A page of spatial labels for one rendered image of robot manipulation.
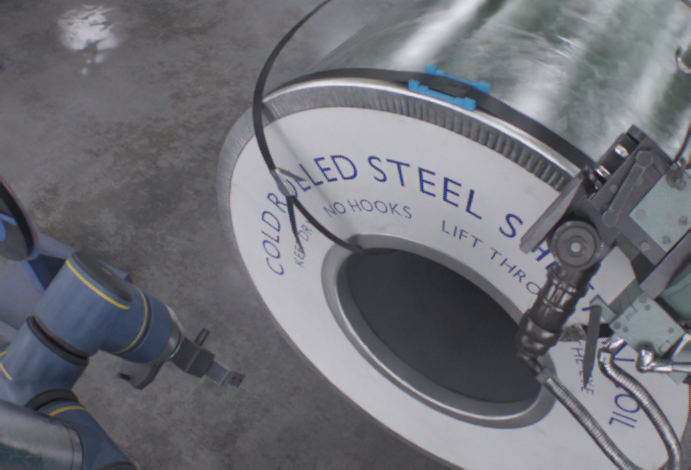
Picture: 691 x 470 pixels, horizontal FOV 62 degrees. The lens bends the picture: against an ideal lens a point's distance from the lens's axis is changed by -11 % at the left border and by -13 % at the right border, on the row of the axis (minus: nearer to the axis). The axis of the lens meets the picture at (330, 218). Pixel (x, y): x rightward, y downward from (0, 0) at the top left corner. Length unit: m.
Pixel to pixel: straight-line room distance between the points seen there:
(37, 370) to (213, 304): 1.62
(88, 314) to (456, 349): 1.03
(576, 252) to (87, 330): 0.61
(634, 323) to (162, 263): 2.13
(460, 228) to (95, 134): 2.60
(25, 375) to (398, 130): 0.65
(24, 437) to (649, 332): 0.69
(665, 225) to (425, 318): 1.03
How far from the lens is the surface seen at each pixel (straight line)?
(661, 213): 0.72
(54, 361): 0.88
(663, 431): 0.85
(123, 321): 0.89
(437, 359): 1.63
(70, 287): 0.86
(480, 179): 0.97
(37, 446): 0.72
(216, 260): 2.58
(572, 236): 0.74
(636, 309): 0.76
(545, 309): 0.82
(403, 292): 1.64
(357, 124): 1.05
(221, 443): 2.15
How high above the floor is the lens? 1.91
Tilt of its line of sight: 46 degrees down
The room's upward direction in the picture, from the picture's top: 6 degrees counter-clockwise
